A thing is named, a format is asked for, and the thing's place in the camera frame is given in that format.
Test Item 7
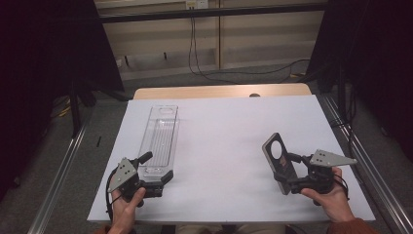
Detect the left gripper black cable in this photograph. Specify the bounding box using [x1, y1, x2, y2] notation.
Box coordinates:
[104, 167, 119, 222]

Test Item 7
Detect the white table mat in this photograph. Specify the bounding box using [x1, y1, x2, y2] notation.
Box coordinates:
[87, 95, 377, 225]

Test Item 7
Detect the aluminium floor rail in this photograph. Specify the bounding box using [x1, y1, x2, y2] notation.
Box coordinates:
[27, 125, 89, 234]
[319, 94, 413, 234]

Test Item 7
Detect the black floor cable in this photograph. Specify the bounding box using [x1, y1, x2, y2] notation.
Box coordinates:
[330, 94, 358, 157]

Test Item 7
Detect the black metal stand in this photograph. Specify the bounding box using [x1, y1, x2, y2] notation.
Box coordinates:
[68, 77, 98, 139]

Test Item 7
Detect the person's left hand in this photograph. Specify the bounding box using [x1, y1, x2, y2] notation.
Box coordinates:
[108, 187, 147, 234]

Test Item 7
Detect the clear plastic packaging tray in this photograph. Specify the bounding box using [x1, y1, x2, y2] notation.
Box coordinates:
[137, 104, 180, 179]

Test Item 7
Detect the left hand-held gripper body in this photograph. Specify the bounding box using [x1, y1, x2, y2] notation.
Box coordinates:
[107, 157, 164, 204]

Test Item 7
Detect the black wall cable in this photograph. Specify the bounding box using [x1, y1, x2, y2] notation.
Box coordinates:
[193, 18, 311, 76]
[187, 18, 238, 85]

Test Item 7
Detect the black horizontal bar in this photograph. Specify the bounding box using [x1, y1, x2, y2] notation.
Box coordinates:
[98, 2, 327, 24]

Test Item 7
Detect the white power outlet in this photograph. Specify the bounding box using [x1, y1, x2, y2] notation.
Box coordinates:
[185, 0, 209, 10]

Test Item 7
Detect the black curtain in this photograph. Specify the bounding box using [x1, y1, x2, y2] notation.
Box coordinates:
[306, 0, 413, 164]
[0, 0, 126, 203]

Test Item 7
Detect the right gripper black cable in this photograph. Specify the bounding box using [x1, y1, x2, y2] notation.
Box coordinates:
[333, 174, 351, 201]

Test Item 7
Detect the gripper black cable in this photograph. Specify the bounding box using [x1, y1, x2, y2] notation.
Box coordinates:
[333, 174, 351, 201]
[104, 167, 119, 222]

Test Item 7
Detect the yellow cable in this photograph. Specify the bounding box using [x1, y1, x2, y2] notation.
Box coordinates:
[50, 97, 73, 119]

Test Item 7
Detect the patterned phone case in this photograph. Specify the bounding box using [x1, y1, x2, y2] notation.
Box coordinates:
[261, 132, 299, 196]

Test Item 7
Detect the person's right hand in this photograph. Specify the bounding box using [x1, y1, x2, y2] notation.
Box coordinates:
[301, 167, 356, 224]

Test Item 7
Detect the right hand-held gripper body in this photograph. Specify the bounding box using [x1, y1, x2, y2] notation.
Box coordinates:
[287, 148, 358, 195]

